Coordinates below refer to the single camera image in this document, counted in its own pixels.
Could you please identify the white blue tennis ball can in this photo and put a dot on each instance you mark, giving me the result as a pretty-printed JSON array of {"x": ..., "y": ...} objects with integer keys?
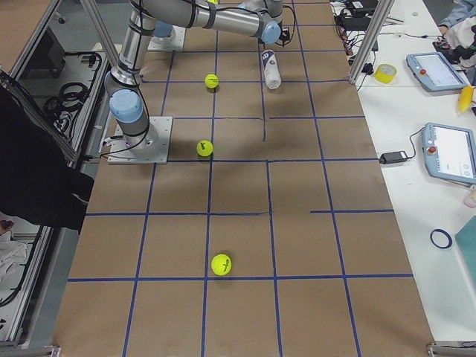
[{"x": 270, "y": 69}]

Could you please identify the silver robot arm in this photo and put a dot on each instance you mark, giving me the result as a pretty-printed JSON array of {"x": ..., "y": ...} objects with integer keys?
[{"x": 156, "y": 22}]

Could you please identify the tennis ball near near base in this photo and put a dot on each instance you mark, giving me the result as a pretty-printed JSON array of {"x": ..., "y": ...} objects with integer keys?
[{"x": 204, "y": 148}]

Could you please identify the tennis ball lone front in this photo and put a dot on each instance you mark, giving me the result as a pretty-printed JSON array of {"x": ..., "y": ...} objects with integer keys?
[{"x": 221, "y": 264}]

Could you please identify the tennis ball table centre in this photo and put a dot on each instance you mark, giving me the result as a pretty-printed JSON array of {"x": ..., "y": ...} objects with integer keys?
[{"x": 211, "y": 81}]

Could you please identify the black power adapter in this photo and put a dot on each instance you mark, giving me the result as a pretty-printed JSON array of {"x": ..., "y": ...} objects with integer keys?
[{"x": 394, "y": 157}]

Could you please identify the yellow tape roll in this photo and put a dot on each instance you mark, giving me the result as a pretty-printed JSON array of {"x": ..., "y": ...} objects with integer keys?
[{"x": 385, "y": 73}]

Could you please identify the person in black clothes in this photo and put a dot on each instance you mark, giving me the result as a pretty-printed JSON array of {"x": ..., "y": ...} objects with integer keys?
[{"x": 37, "y": 184}]

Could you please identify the near blue teach pendant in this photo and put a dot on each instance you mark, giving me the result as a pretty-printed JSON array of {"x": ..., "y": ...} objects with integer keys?
[{"x": 449, "y": 152}]

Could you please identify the blue teach pendant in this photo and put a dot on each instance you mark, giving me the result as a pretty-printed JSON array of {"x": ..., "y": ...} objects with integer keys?
[
  {"x": 449, "y": 152},
  {"x": 434, "y": 72}
]

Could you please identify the far blue teach pendant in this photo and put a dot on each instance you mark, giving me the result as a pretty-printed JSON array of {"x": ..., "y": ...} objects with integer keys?
[{"x": 434, "y": 72}]

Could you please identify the teal box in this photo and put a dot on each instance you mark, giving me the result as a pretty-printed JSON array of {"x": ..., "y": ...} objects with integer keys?
[{"x": 465, "y": 239}]

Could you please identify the yellow corn toy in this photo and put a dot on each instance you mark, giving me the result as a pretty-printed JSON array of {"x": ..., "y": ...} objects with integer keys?
[{"x": 465, "y": 99}]

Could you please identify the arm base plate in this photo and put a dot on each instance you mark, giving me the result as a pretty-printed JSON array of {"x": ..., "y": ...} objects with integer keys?
[
  {"x": 153, "y": 149},
  {"x": 175, "y": 41}
]

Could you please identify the aluminium frame post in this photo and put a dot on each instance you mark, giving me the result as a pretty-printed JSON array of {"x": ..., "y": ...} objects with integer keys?
[{"x": 378, "y": 19}]

